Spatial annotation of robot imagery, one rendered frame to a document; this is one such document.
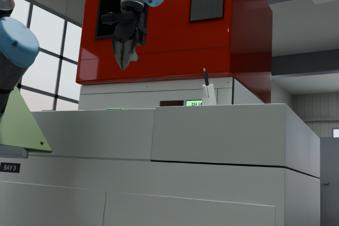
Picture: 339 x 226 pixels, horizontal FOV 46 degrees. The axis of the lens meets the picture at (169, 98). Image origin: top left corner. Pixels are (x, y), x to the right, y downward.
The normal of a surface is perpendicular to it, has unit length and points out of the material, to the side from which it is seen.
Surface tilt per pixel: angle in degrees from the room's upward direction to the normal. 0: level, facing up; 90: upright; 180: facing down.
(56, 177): 90
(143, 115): 90
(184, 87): 90
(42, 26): 90
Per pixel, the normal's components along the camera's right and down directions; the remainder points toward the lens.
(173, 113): -0.45, -0.22
